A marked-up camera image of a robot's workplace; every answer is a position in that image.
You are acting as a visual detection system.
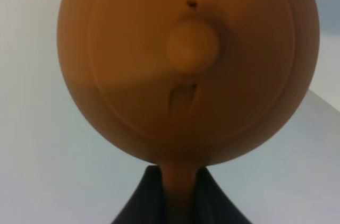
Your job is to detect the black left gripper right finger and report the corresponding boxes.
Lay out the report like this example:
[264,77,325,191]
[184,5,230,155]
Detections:
[192,168,251,224]

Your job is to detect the brown clay teapot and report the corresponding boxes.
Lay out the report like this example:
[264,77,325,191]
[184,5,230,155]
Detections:
[57,0,320,223]

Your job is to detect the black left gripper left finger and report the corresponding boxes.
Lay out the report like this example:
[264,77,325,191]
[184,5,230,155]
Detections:
[112,166,167,224]

